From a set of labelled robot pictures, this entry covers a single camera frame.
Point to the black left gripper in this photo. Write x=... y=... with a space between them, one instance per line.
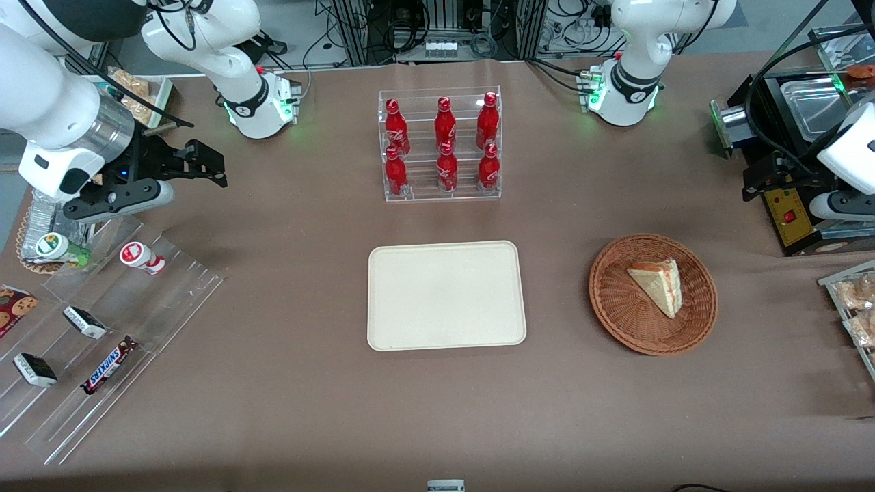
x=795 y=172

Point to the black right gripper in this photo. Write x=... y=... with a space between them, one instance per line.
x=152 y=158

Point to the triangle sandwich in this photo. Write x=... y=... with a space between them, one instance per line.
x=660 y=287

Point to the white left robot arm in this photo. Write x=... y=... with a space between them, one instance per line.
x=636 y=82

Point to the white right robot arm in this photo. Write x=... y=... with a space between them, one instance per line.
x=41 y=89

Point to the black sandwich press machine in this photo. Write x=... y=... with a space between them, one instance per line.
x=793 y=225

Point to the white bread tray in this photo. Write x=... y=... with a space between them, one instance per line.
x=163 y=96

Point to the grey pastry tray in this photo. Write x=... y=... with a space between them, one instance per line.
x=837 y=287

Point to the small wicker basket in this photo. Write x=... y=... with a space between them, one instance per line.
x=24 y=256

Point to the round brown wicker basket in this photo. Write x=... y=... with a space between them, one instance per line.
x=615 y=301

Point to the cream plastic tray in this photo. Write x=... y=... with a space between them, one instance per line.
x=444 y=294

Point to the packaged brown bread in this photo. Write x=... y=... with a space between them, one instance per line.
x=133 y=89

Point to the red white yogurt bottle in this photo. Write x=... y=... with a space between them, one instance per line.
x=140 y=257

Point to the orange food piece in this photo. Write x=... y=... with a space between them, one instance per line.
x=863 y=70

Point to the clear acrylic stepped shelf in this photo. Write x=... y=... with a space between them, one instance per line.
x=164 y=301

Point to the packaged pastry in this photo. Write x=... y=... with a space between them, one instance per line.
x=863 y=329
x=858 y=292

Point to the clear plastic wrapped pack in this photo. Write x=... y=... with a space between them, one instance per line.
x=51 y=219

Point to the green cap yogurt bottle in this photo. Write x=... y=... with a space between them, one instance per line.
x=58 y=247

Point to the black white snack pack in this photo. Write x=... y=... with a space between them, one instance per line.
x=85 y=322
x=34 y=370

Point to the red cola bottle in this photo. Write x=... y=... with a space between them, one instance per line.
x=445 y=124
x=447 y=171
x=395 y=128
x=489 y=169
x=487 y=121
x=395 y=174

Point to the snickers chocolate bar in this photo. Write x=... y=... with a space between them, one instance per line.
x=109 y=365

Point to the chocolate chip cookie box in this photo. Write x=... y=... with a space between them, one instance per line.
x=15 y=309

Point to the white power strip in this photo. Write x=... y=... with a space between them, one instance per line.
x=441 y=48

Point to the brown table cover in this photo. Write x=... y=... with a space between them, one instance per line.
x=307 y=410

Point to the clear acrylic bottle rack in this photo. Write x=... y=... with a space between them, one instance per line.
x=472 y=195

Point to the aluminium frame rack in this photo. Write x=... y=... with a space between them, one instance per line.
x=355 y=31

